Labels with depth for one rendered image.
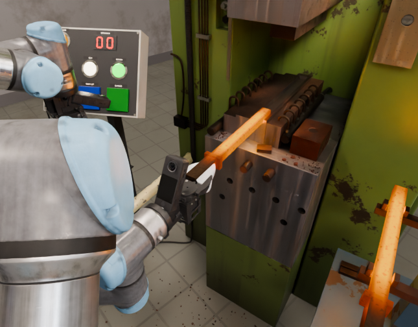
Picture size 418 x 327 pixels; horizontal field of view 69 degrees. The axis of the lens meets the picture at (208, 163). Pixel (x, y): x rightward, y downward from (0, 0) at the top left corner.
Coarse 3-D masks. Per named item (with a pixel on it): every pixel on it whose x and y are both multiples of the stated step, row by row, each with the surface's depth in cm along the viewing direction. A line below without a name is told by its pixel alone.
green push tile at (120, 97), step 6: (108, 90) 101; (114, 90) 101; (120, 90) 101; (126, 90) 101; (108, 96) 102; (114, 96) 101; (120, 96) 101; (126, 96) 101; (114, 102) 102; (120, 102) 101; (126, 102) 101; (108, 108) 102; (114, 108) 102; (120, 108) 102; (126, 108) 101
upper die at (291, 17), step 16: (240, 0) 78; (256, 0) 76; (272, 0) 74; (288, 0) 72; (304, 0) 71; (320, 0) 81; (336, 0) 95; (240, 16) 80; (256, 16) 78; (272, 16) 76; (288, 16) 74; (304, 16) 75
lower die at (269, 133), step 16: (272, 80) 121; (288, 80) 119; (320, 80) 118; (256, 96) 110; (272, 96) 108; (288, 96) 106; (304, 96) 108; (240, 112) 99; (256, 112) 97; (272, 112) 97; (288, 112) 98; (224, 128) 103; (272, 128) 93; (272, 144) 96
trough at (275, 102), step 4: (300, 76) 121; (304, 76) 120; (296, 80) 119; (300, 80) 120; (304, 80) 120; (292, 84) 117; (296, 84) 117; (288, 88) 114; (292, 88) 114; (284, 92) 112; (288, 92) 112; (276, 96) 106; (280, 96) 109; (284, 96) 109; (272, 100) 104; (276, 100) 106; (280, 100) 107; (268, 104) 102; (272, 104) 104; (276, 104) 104; (268, 108) 102; (272, 108) 102
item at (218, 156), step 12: (264, 108) 97; (252, 120) 91; (240, 132) 85; (252, 132) 89; (228, 144) 81; (204, 156) 77; (216, 156) 75; (192, 168) 72; (204, 168) 72; (216, 168) 76; (192, 180) 70
